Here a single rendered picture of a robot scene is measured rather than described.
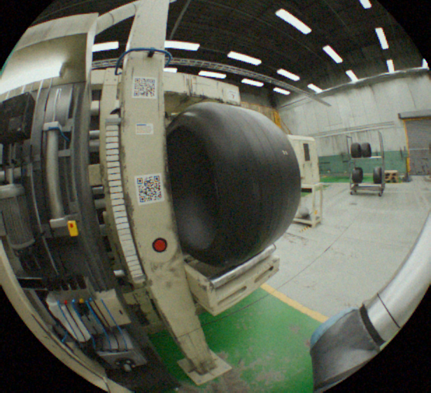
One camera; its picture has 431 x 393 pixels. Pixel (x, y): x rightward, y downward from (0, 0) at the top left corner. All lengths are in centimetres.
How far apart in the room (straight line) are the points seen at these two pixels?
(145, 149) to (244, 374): 134
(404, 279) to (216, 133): 45
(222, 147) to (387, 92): 1174
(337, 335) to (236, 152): 39
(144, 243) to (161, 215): 9
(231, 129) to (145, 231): 34
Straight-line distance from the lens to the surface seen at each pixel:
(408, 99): 1190
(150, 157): 46
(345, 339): 25
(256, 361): 134
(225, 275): 57
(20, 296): 27
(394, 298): 24
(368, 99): 1192
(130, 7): 134
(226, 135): 40
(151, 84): 53
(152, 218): 47
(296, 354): 139
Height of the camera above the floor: 125
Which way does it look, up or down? 3 degrees down
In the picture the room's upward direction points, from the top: 6 degrees counter-clockwise
